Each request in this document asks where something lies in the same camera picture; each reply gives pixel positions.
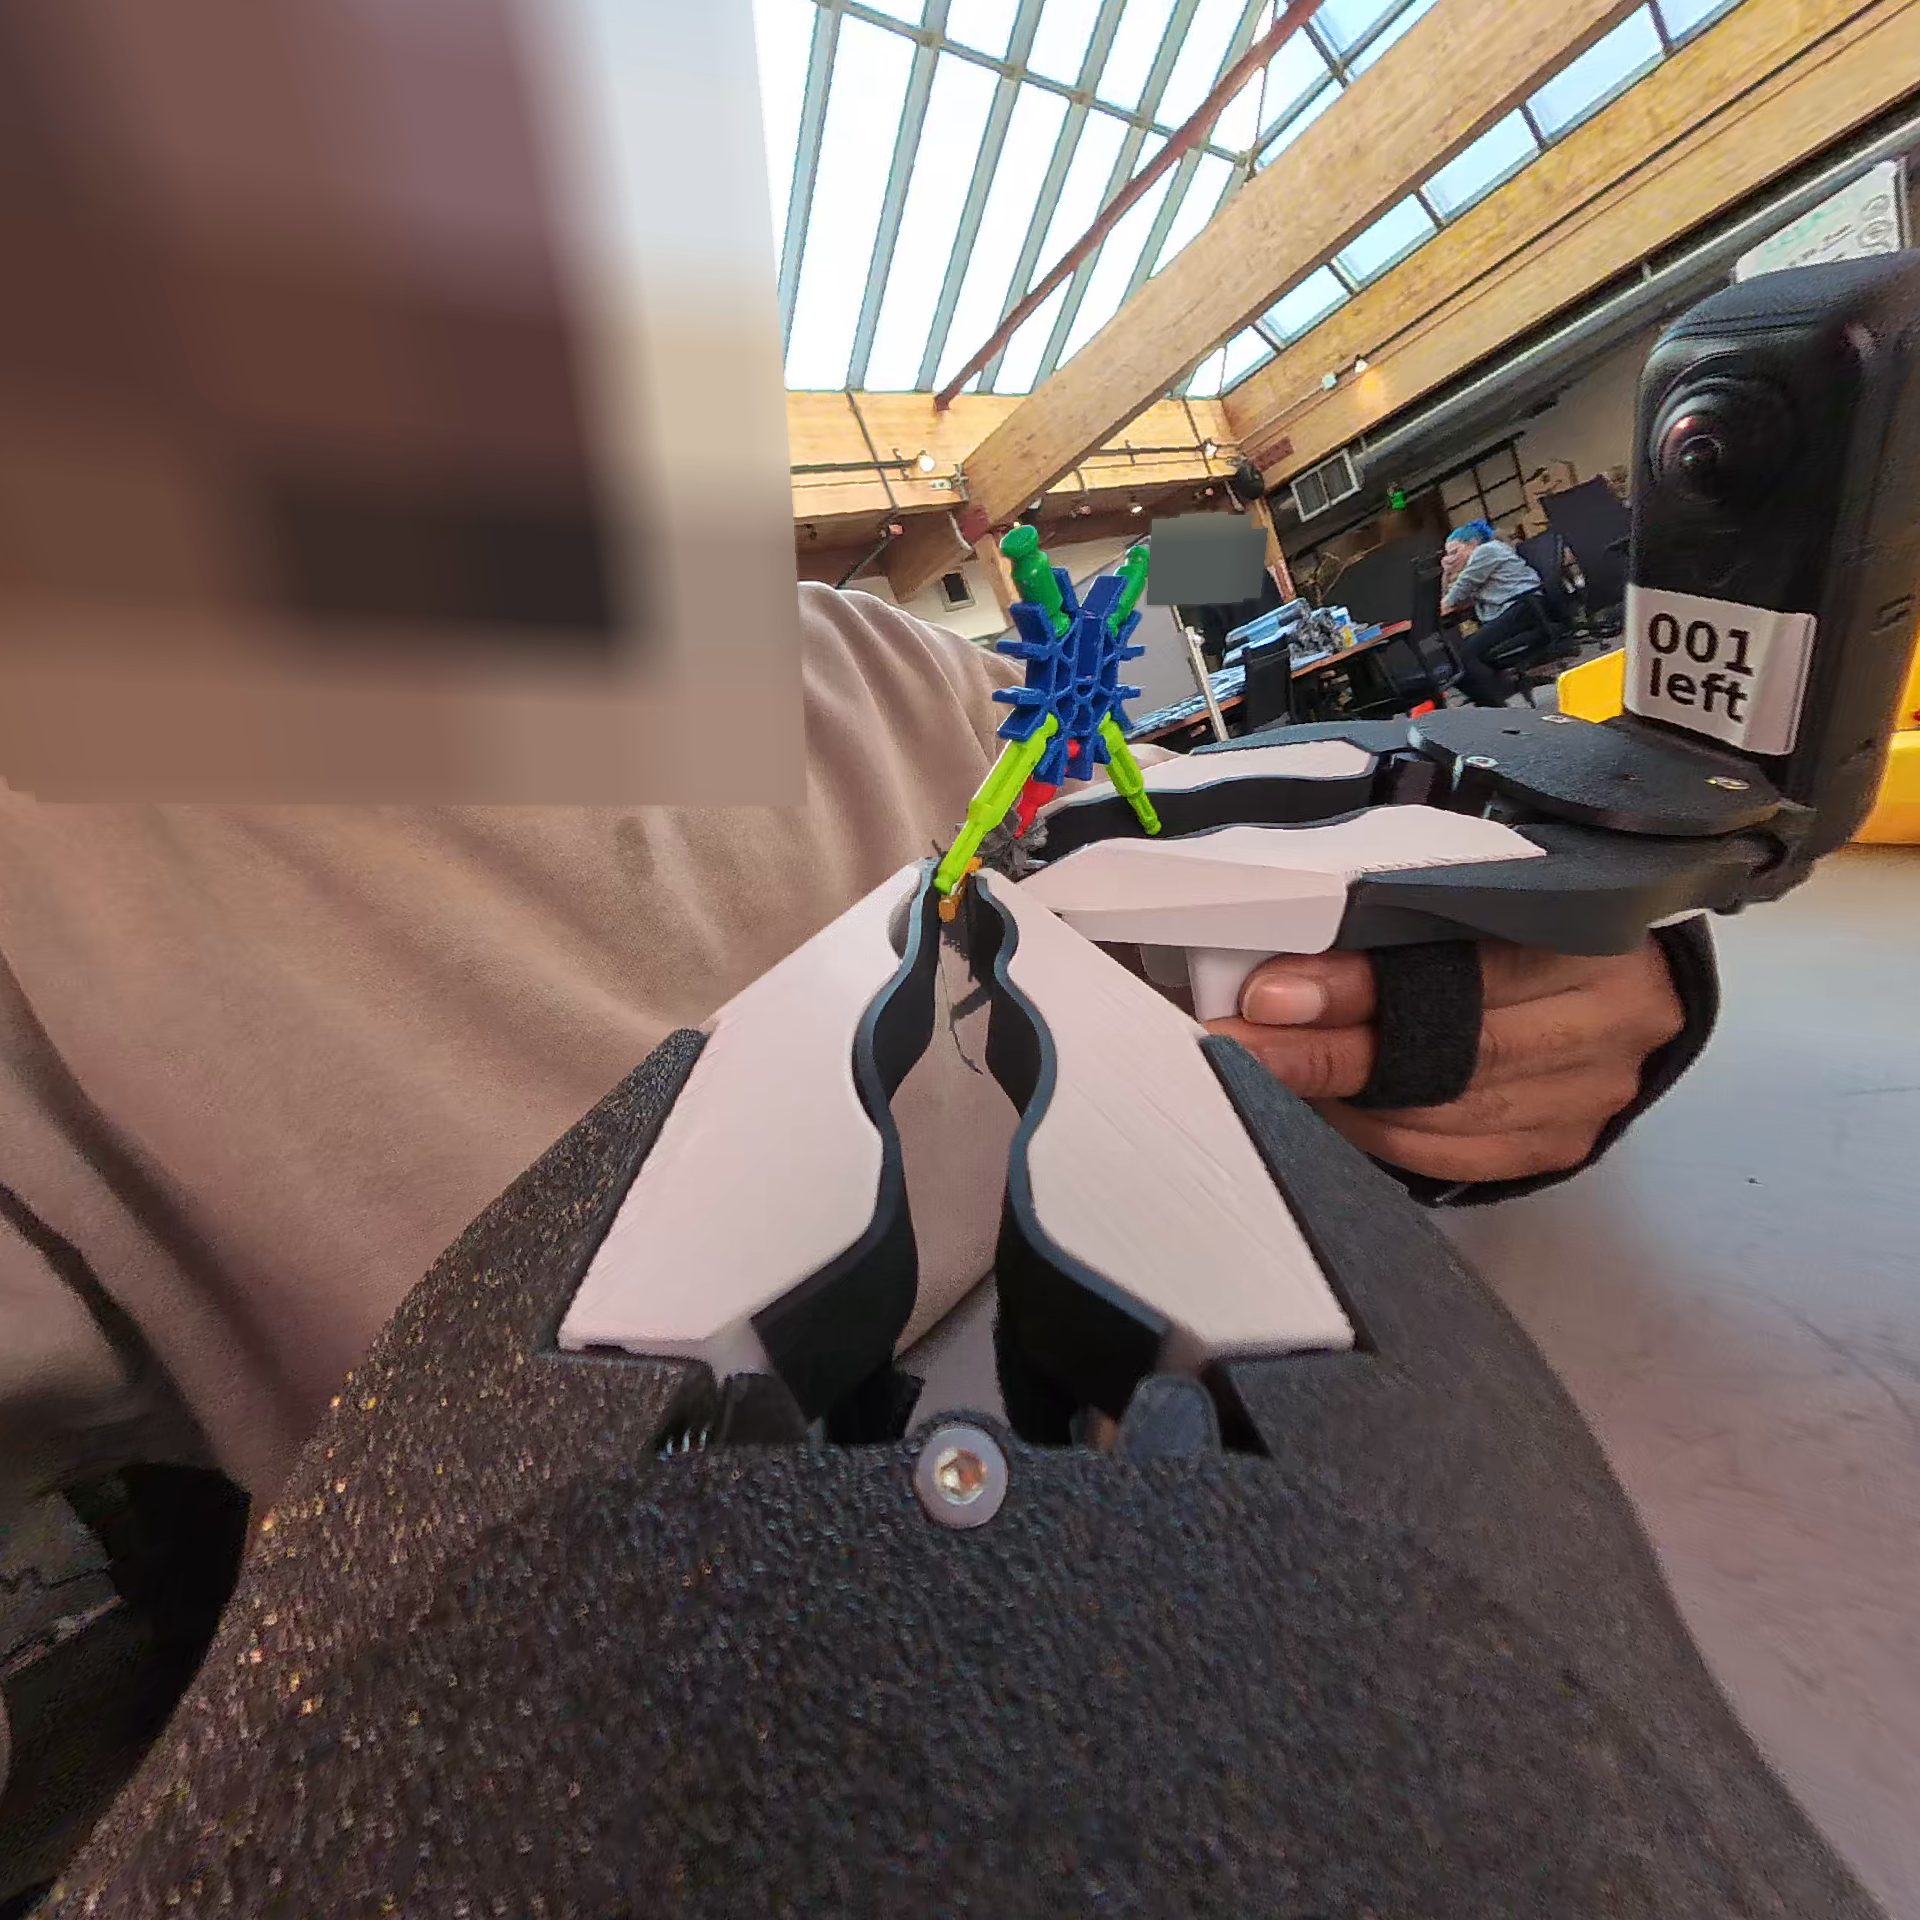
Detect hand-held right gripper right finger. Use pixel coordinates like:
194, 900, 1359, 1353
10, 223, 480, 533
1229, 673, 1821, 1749
959, 873, 1356, 1431

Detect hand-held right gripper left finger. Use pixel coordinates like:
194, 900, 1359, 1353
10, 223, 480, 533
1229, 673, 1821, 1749
556, 860, 942, 1425

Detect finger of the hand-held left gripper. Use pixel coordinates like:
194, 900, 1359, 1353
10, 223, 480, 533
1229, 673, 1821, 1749
1036, 743, 1419, 860
1016, 819, 1550, 1024

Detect small blue connector green rods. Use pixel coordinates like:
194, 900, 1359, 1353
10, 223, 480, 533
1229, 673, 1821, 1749
932, 527, 1165, 904

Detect person's left hand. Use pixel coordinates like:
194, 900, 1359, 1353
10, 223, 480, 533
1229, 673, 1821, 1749
1200, 907, 1690, 1186

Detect cluttered background work table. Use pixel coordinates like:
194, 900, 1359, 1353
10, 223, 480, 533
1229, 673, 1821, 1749
1147, 597, 1445, 755

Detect black office chair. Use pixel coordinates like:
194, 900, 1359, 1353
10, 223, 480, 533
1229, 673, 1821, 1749
1538, 477, 1640, 624

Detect white writing board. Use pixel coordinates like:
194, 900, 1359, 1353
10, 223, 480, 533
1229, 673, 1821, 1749
1734, 156, 1920, 288

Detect yellow storage bin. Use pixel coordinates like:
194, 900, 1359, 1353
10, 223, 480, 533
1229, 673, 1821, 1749
1555, 652, 1920, 845

